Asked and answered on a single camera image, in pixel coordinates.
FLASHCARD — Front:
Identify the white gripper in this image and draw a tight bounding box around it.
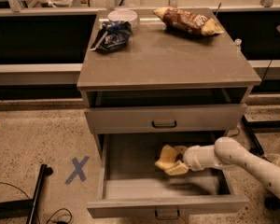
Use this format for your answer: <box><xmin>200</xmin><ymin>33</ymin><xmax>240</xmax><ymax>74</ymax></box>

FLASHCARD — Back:
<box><xmin>165</xmin><ymin>146</ymin><xmax>222</xmax><ymax>175</ymax></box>

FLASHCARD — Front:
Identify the yellow sponge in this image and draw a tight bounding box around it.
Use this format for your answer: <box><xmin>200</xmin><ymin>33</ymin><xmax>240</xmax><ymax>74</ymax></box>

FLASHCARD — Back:
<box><xmin>155</xmin><ymin>145</ymin><xmax>179</xmax><ymax>170</ymax></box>

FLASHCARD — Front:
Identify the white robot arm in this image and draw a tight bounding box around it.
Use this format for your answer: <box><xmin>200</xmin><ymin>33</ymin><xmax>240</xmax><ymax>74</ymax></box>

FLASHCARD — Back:
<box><xmin>161</xmin><ymin>137</ymin><xmax>280</xmax><ymax>199</ymax></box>

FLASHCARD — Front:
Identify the closed grey upper drawer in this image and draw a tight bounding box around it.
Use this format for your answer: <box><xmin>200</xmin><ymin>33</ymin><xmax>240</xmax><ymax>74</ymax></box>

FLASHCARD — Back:
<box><xmin>85</xmin><ymin>104</ymin><xmax>247</xmax><ymax>134</ymax></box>

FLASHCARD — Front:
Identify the open grey lower drawer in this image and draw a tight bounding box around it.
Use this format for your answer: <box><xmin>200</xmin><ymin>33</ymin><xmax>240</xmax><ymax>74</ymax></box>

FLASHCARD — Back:
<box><xmin>87</xmin><ymin>132</ymin><xmax>248</xmax><ymax>220</ymax></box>

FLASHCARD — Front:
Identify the grey drawer cabinet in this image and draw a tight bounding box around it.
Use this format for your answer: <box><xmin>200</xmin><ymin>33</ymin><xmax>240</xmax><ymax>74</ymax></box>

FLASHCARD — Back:
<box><xmin>77</xmin><ymin>8</ymin><xmax>262</xmax><ymax>220</ymax></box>

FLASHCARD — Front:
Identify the black stand right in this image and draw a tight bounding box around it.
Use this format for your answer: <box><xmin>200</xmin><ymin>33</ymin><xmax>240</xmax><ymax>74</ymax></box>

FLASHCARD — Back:
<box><xmin>241</xmin><ymin>116</ymin><xmax>280</xmax><ymax>156</ymax></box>

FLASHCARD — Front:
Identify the black stand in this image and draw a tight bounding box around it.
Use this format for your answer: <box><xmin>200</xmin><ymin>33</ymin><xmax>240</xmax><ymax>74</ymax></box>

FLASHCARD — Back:
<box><xmin>241</xmin><ymin>116</ymin><xmax>280</xmax><ymax>156</ymax></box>
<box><xmin>0</xmin><ymin>164</ymin><xmax>53</xmax><ymax>224</ymax></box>

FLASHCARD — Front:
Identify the blue tape cross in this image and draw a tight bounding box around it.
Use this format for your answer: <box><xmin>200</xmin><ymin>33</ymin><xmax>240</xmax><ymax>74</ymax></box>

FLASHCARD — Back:
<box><xmin>65</xmin><ymin>156</ymin><xmax>90</xmax><ymax>185</ymax></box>

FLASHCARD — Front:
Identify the brown chip bag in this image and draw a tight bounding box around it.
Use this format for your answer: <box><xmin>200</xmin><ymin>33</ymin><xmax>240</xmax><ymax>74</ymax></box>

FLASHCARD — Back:
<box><xmin>153</xmin><ymin>7</ymin><xmax>224</xmax><ymax>36</ymax></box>

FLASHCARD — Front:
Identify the blue snack bag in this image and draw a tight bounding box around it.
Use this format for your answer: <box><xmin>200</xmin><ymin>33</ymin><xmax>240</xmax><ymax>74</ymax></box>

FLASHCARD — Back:
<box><xmin>91</xmin><ymin>21</ymin><xmax>132</xmax><ymax>53</ymax></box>

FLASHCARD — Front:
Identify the white bowl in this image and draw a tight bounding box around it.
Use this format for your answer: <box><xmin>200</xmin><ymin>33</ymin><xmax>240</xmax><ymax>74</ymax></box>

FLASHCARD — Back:
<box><xmin>107</xmin><ymin>9</ymin><xmax>138</xmax><ymax>30</ymax></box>

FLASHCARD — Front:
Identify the black stand left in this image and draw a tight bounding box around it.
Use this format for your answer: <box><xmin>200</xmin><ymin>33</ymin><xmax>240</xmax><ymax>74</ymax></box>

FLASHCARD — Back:
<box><xmin>0</xmin><ymin>164</ymin><xmax>53</xmax><ymax>224</ymax></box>

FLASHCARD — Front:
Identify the black floor cable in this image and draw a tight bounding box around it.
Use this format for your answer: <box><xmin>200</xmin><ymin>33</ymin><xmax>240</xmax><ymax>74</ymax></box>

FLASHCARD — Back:
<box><xmin>0</xmin><ymin>171</ymin><xmax>74</xmax><ymax>224</ymax></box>

